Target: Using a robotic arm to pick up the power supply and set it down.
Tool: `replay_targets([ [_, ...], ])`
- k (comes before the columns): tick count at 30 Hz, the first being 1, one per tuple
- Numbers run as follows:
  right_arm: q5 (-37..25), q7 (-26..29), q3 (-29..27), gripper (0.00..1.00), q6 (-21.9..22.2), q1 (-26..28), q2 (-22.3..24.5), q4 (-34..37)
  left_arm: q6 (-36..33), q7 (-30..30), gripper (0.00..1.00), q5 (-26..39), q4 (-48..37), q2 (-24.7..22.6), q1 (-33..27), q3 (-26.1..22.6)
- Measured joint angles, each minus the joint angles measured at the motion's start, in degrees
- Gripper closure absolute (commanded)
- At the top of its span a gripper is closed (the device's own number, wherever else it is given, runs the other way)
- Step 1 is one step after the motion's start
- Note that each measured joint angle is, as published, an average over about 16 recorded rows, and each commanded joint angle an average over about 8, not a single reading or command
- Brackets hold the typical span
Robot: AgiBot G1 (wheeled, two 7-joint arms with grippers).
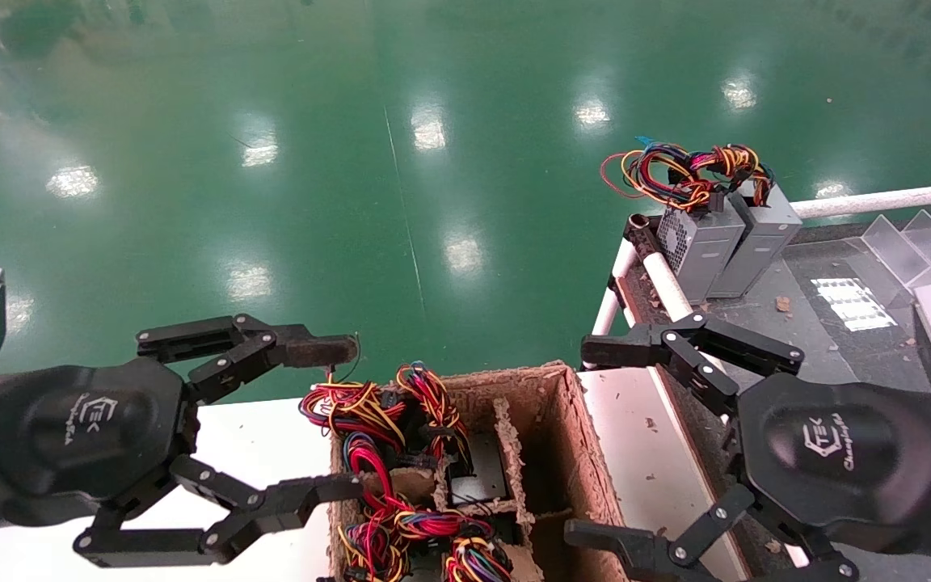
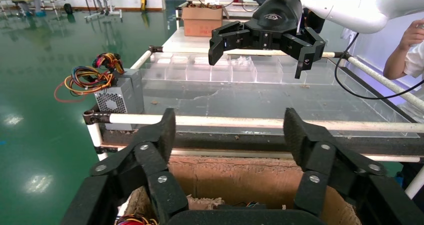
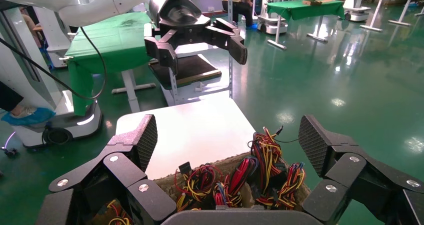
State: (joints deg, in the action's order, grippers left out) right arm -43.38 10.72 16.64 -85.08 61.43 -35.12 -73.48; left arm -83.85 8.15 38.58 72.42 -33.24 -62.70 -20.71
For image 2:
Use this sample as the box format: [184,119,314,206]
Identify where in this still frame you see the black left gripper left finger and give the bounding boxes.
[61,108,190,225]

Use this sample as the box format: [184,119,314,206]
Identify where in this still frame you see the bystander hand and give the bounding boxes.
[398,18,424,51]

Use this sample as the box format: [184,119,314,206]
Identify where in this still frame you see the white wheeled stand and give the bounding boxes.
[82,0,123,22]

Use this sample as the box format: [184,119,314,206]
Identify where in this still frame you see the white frame leg pipe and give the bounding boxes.
[86,122,109,162]

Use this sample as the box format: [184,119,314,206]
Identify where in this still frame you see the short white frame pipe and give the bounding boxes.
[130,50,153,71]

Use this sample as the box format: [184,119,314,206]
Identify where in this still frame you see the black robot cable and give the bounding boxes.
[333,32,424,101]

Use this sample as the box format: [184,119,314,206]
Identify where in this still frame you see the white shirt sleeve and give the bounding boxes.
[403,41,424,80]

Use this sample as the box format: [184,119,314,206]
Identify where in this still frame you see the white pipe rail frame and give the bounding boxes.
[99,130,424,157]

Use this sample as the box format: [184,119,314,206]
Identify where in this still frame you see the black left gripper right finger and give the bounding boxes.
[283,107,424,225]

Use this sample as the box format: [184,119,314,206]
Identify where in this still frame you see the small brown cardboard box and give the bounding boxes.
[181,4,224,38]

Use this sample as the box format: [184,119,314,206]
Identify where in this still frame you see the grey power supply plain side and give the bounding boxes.
[92,52,145,115]

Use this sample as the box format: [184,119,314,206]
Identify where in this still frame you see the clear acrylic divider tray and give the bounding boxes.
[140,52,345,86]

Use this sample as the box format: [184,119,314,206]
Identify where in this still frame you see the bystander forearm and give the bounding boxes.
[383,43,415,81]

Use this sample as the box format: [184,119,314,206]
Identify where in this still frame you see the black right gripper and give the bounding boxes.
[208,0,327,80]

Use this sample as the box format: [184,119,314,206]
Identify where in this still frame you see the grey power supply hexagon grille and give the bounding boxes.
[53,66,133,132]

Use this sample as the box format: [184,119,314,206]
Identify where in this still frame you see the brown pulp cardboard box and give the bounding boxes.
[123,155,363,225]

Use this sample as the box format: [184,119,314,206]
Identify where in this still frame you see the white side frame pipe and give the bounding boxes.
[346,55,424,112]

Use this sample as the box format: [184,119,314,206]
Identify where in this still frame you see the white rear frame pipe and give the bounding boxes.
[161,47,337,59]

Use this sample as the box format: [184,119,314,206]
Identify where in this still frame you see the power supply red yellow wires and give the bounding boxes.
[115,213,160,225]

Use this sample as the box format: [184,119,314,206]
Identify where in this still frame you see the long white frame pipe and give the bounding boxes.
[107,112,424,134]

